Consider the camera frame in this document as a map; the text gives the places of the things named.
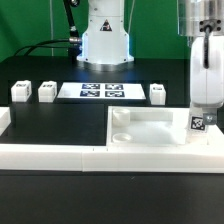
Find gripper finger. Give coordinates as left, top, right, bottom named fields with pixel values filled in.
left=203, top=113, right=217, bottom=125

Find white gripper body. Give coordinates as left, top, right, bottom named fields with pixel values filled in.
left=190, top=35, right=224, bottom=108

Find white square tabletop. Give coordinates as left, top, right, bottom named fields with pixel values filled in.
left=106, top=106, right=218, bottom=148

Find white marker sheet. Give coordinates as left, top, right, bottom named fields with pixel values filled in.
left=58, top=82, right=145, bottom=100

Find white U-shaped fence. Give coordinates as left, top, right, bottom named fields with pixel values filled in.
left=0, top=106, right=224, bottom=174

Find black cables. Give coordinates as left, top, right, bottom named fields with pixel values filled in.
left=13, top=37, right=83, bottom=57

